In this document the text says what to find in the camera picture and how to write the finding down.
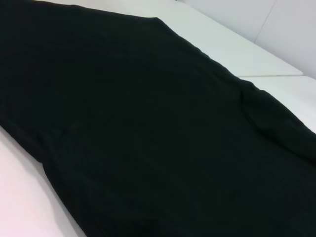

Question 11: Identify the black t-shirt with FREE print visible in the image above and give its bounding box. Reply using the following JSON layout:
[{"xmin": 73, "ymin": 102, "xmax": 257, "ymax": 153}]
[{"xmin": 0, "ymin": 0, "xmax": 316, "ymax": 237}]

